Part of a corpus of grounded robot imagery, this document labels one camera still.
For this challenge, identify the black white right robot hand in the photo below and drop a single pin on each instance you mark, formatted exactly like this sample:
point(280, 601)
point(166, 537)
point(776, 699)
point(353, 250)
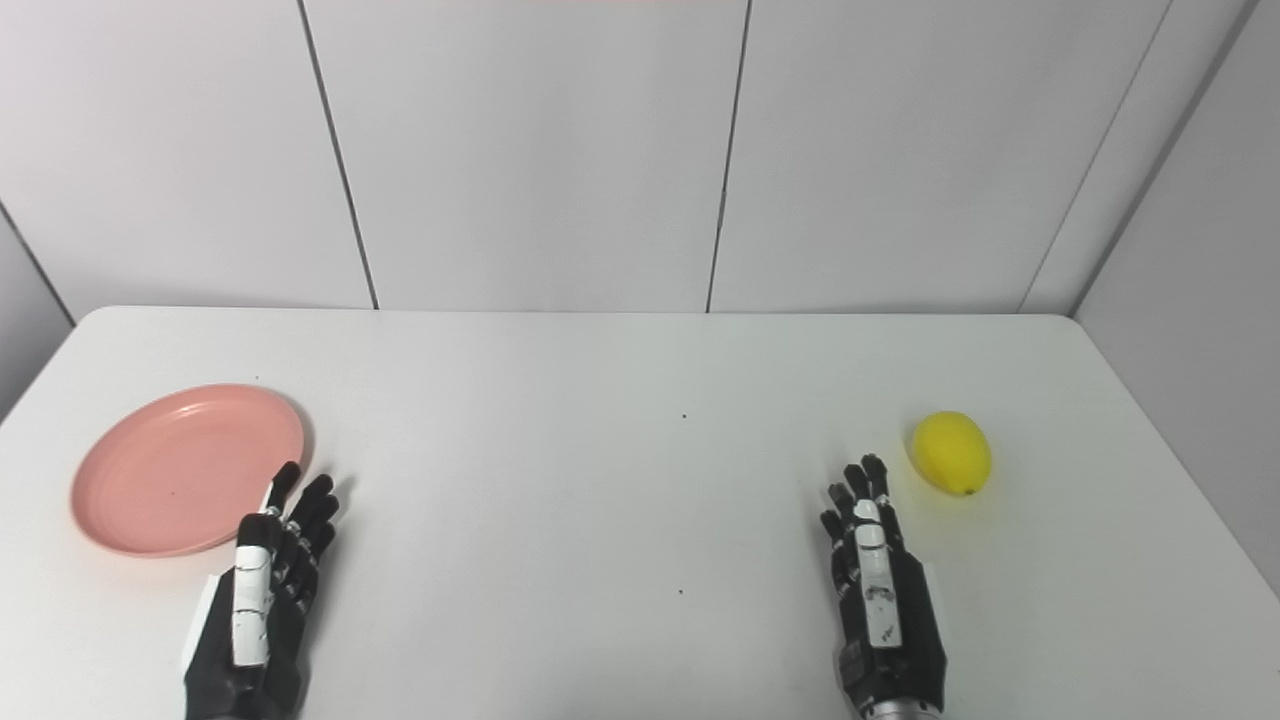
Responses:
point(890, 620)

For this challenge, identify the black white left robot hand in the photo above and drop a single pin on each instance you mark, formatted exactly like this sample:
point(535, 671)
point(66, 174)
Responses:
point(262, 640)

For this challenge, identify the yellow lemon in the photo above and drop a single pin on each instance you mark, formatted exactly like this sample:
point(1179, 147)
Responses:
point(952, 452)

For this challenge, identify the pink round plate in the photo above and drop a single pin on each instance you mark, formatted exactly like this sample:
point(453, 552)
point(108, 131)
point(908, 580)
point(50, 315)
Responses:
point(170, 470)

